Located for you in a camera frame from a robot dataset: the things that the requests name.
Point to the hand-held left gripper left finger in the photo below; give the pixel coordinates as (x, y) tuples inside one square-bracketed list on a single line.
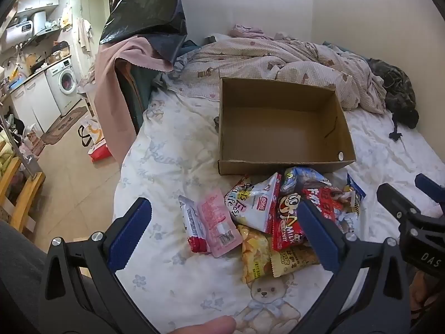
[(134, 229)]

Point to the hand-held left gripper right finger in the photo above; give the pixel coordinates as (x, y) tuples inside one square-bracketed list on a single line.
[(318, 236)]

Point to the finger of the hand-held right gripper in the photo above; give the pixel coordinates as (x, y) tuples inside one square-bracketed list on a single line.
[(429, 188), (396, 201)]

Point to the tan snack packet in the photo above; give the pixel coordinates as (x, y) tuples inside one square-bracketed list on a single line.
[(293, 259)]

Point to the red candy bag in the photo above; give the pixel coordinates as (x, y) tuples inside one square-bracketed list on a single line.
[(286, 221)]

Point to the red white-lettered snack packet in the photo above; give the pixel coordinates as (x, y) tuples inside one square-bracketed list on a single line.
[(323, 198)]

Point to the blue snack packet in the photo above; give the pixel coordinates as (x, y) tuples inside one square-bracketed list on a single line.
[(356, 189)]

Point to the white red-capped pouch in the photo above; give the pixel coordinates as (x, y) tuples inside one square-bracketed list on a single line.
[(191, 222)]

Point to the blue white snack bag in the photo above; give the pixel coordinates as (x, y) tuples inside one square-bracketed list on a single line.
[(302, 179)]

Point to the yellow chip bag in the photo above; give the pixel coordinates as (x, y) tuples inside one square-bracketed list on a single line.
[(255, 254)]

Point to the white snack bag red edge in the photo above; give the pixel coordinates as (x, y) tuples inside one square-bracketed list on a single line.
[(255, 203)]

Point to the pink drink pouch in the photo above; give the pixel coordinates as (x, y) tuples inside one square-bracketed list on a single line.
[(217, 221)]

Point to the brown cardboard box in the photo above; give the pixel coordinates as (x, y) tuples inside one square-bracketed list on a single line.
[(278, 121)]

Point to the person's right hand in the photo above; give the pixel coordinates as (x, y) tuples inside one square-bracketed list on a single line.
[(422, 292)]

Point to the person's left hand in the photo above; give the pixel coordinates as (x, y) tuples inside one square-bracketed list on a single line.
[(205, 326)]

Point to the white printed bed sheet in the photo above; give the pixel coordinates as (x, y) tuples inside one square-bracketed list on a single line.
[(167, 167)]

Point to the red white shopping bag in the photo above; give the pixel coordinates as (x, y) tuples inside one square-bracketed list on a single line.
[(95, 139)]

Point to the dark camouflage garment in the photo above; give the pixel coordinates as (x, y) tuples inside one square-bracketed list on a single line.
[(396, 87)]

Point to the wooden chair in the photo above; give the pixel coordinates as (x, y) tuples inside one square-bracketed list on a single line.
[(19, 191)]

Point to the patterned floor rug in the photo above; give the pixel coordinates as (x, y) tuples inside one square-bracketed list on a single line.
[(64, 125)]

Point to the pink cloth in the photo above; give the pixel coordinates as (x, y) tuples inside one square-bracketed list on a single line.
[(107, 94)]

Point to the white kitchen base cabinet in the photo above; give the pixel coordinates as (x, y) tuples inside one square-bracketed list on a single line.
[(38, 101)]

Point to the white washing machine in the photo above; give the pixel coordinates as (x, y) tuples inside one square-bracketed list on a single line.
[(64, 81)]

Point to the crumpled beige blanket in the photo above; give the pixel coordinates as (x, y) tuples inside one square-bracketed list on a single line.
[(278, 59)]

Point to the hanging white towel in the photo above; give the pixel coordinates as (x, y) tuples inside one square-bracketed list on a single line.
[(84, 34)]

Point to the mauve pillow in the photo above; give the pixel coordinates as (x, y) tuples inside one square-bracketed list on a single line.
[(248, 30)]

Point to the black plastic bag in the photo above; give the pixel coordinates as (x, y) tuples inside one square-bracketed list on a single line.
[(146, 7)]

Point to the white water heater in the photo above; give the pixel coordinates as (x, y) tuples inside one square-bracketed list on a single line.
[(40, 22)]

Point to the white wall cabinet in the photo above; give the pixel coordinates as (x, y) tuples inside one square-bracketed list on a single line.
[(38, 2)]

